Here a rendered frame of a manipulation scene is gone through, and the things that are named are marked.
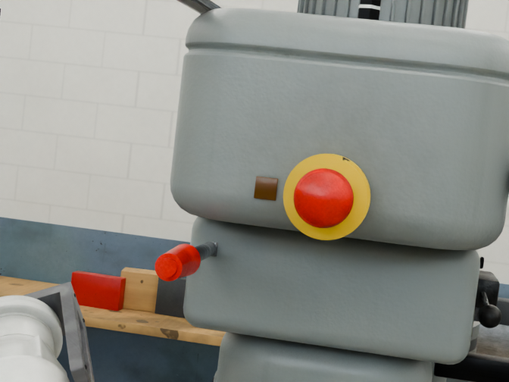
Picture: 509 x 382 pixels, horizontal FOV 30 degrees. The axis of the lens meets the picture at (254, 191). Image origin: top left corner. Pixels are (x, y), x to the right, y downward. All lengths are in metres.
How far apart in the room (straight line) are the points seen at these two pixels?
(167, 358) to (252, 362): 4.53
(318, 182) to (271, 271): 0.17
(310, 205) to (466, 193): 0.12
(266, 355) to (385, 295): 0.12
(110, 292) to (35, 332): 4.17
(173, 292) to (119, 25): 1.56
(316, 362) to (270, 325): 0.06
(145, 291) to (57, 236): 0.84
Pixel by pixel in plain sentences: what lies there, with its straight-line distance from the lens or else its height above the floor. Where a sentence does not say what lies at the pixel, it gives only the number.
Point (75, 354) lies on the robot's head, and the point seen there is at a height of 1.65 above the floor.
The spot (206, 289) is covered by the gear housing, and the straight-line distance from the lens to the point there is 0.79.
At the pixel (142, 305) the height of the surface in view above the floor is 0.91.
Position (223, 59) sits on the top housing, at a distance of 0.69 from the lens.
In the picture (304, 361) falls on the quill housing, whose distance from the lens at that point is 0.83.
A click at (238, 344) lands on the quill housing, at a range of 0.85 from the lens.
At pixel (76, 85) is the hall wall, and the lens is 5.43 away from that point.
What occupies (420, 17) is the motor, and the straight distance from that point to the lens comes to 1.07.
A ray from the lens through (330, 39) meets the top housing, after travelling 0.68.
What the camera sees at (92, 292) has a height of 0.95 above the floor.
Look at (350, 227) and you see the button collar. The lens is 0.66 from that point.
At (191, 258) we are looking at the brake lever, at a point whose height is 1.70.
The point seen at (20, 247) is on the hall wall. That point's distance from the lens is 5.55.
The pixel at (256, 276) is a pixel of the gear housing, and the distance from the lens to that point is 0.79.
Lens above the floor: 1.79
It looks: 3 degrees down
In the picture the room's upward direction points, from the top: 7 degrees clockwise
